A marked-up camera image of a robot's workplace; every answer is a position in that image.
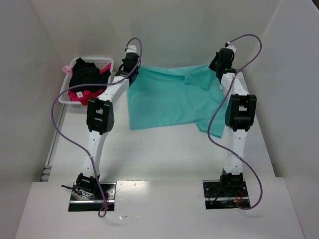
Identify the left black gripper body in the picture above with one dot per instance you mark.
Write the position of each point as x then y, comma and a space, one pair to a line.
133, 77

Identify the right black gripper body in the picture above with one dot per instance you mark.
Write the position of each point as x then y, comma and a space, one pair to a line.
214, 65

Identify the teal t shirt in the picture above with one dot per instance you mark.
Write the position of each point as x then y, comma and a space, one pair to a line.
173, 96

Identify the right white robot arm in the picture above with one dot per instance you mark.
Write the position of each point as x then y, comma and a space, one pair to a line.
239, 117

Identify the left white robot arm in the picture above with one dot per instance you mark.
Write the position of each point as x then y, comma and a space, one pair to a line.
100, 121

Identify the white plastic basket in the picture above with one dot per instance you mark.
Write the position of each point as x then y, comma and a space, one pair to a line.
100, 62

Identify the black t shirt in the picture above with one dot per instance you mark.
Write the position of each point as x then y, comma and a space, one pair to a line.
87, 73

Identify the red pink t shirt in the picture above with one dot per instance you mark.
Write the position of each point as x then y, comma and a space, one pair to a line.
83, 94

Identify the light pink cloth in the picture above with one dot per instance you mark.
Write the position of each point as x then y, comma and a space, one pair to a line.
67, 70

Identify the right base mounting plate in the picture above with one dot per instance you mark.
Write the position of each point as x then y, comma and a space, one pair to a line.
224, 197

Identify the base mounting plate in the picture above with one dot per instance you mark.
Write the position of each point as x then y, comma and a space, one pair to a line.
83, 201
224, 197

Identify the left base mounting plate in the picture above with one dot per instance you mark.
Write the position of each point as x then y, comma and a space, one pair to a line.
83, 201

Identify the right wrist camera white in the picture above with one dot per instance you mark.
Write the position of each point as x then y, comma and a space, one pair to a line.
229, 45

